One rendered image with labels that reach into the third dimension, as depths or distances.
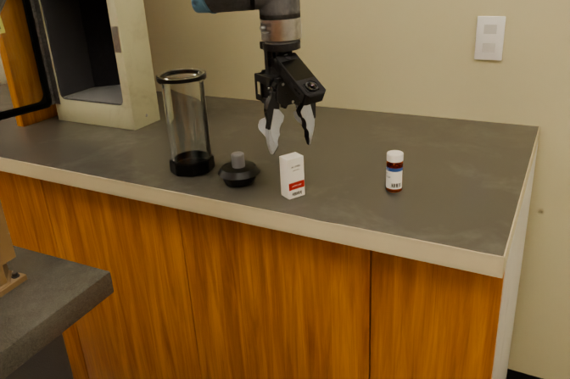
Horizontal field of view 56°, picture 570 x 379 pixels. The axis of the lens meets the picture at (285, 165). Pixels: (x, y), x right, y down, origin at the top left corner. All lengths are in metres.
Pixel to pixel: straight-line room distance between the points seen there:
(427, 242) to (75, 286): 0.57
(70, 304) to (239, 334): 0.53
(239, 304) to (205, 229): 0.19
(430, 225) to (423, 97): 0.70
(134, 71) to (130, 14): 0.15
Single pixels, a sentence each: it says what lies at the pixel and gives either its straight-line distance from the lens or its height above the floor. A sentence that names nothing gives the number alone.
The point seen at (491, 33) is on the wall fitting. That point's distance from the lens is 1.55.
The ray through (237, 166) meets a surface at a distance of 1.15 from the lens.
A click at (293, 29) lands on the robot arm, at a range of 0.99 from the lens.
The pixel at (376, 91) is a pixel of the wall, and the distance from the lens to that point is 1.66.
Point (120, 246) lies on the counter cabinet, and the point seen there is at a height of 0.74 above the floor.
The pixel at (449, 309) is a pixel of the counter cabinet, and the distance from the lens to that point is 1.03.
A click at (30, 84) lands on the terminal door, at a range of 1.77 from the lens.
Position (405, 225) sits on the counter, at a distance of 0.98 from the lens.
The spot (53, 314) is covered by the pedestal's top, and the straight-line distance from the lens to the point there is 0.86.
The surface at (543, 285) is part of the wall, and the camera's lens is 1.80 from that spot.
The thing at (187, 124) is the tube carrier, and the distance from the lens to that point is 1.19.
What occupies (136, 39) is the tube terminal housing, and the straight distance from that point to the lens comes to 1.60.
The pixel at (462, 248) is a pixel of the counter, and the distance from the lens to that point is 0.93.
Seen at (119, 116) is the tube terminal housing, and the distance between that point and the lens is 1.64.
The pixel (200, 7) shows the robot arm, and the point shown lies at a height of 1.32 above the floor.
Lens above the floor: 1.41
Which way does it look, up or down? 22 degrees down
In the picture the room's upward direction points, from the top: 3 degrees counter-clockwise
